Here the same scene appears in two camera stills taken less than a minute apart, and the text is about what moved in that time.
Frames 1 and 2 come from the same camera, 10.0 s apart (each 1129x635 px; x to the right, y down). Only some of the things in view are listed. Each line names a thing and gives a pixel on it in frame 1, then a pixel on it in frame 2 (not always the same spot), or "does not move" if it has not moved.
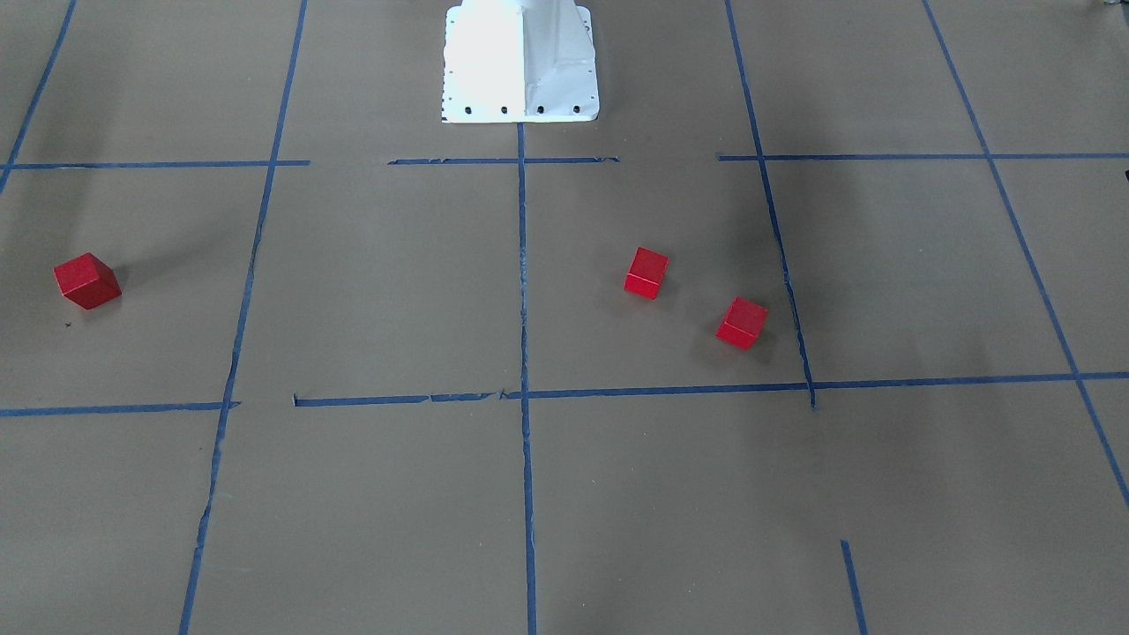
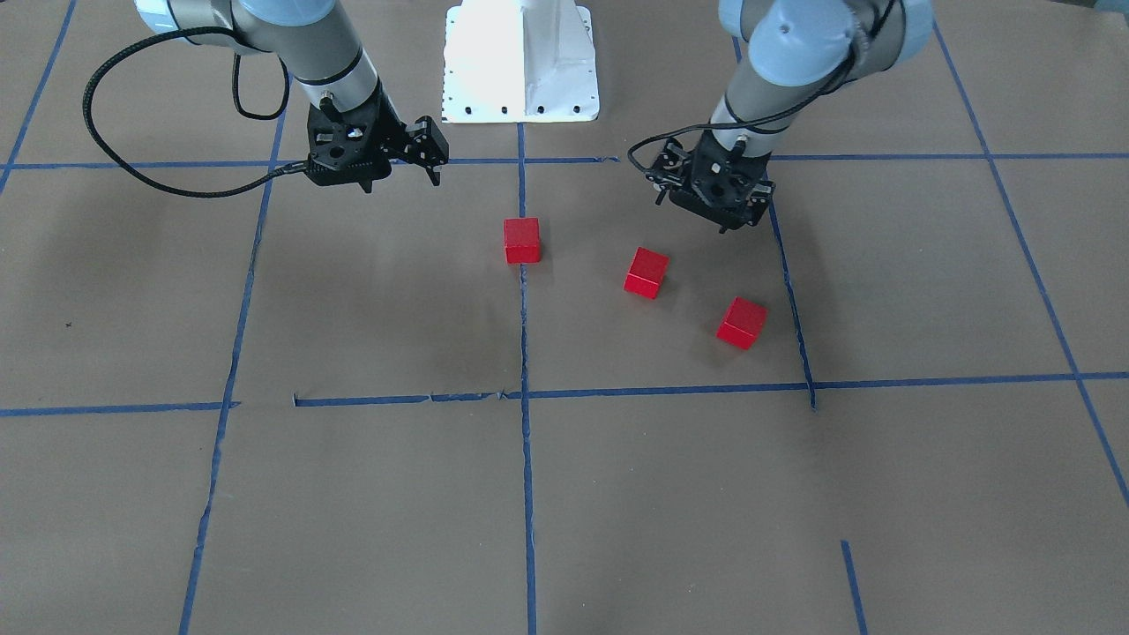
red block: (87, 280) to (522, 242)
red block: (743, 323) does not move
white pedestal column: (509, 61) does not move
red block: (646, 272) does not move
